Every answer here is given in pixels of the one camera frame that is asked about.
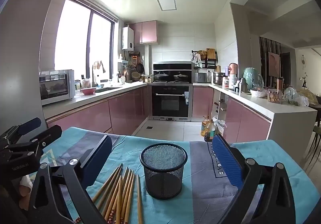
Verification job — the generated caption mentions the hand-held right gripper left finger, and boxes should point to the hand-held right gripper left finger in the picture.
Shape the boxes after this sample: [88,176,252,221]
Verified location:
[27,135,113,224]

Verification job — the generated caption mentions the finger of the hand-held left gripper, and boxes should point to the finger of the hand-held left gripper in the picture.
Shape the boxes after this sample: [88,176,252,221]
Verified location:
[0,124,63,157]
[0,117,42,144]

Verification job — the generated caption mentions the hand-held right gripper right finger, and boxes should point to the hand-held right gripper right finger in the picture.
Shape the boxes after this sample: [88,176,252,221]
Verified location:
[212,134,296,224]

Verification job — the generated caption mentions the bundle of wooden chopsticks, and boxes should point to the bundle of wooden chopsticks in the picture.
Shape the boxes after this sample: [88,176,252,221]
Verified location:
[73,163,143,224]

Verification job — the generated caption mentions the black mesh cup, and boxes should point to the black mesh cup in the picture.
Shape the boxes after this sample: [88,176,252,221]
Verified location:
[140,143,188,200]

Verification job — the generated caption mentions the person's left hand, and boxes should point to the person's left hand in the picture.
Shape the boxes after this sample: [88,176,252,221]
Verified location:
[19,175,33,199]

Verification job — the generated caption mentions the oil bottles on floor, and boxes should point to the oil bottles on floor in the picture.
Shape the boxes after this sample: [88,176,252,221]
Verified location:
[204,120,216,142]

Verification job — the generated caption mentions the plastic bag on floor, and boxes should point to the plastic bag on floor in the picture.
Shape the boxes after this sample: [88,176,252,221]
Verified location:
[213,119,226,134]

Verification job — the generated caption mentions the yellow oil bottle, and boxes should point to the yellow oil bottle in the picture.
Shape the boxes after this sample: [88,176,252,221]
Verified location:
[201,115,212,136]

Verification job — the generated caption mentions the pink peninsula base cabinets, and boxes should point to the pink peninsula base cabinets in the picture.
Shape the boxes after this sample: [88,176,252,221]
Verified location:
[193,83,272,144]

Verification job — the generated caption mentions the white toaster oven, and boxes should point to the white toaster oven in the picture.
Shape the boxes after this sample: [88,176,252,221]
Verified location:
[39,70,76,106]

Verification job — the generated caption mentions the teal grey printed tablecloth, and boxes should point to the teal grey printed tablecloth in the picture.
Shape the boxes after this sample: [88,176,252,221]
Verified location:
[19,127,311,224]

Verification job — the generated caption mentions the pink base cabinets with sink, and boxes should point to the pink base cabinets with sink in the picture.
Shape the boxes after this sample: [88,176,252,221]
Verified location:
[46,85,152,136]

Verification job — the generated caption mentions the white bowl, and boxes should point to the white bowl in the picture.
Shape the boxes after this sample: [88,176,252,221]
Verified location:
[250,89,268,98]

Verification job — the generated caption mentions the steel thermos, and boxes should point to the steel thermos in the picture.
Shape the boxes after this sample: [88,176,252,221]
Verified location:
[237,78,249,93]

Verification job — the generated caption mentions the black built-in oven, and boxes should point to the black built-in oven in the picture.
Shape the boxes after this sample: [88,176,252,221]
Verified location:
[151,83,193,121]

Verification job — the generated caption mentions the clear snack container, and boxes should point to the clear snack container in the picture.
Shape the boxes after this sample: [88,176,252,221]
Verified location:
[267,89,282,103]

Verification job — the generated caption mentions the steel stock pot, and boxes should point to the steel stock pot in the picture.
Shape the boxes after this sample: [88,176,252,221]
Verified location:
[213,71,226,85]

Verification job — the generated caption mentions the green countertop appliance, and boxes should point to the green countertop appliance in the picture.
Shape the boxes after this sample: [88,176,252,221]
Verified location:
[243,68,263,87]

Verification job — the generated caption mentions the dining chair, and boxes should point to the dining chair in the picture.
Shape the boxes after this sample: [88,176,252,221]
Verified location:
[307,120,321,164]

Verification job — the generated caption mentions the clear plastic bag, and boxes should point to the clear plastic bag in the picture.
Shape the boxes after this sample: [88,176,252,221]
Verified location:
[283,87,309,107]

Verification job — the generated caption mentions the kitchen window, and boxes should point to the kitchen window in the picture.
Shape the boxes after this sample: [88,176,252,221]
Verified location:
[55,0,118,82]

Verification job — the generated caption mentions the black range hood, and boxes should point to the black range hood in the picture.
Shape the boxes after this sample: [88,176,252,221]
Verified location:
[153,62,192,83]

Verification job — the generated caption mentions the white water heater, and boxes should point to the white water heater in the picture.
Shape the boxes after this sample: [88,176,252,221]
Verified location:
[122,26,134,51]

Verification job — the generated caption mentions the ceiling light panel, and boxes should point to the ceiling light panel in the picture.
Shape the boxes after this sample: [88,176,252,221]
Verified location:
[155,0,177,11]

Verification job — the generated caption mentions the black wall rack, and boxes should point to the black wall rack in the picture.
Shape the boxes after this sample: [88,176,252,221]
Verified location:
[192,48,218,70]

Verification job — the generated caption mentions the pink wall painting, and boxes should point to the pink wall painting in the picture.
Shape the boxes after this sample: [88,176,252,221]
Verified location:
[268,51,281,76]

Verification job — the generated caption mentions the pink wall cabinet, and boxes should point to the pink wall cabinet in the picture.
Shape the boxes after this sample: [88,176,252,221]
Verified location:
[130,20,159,44]

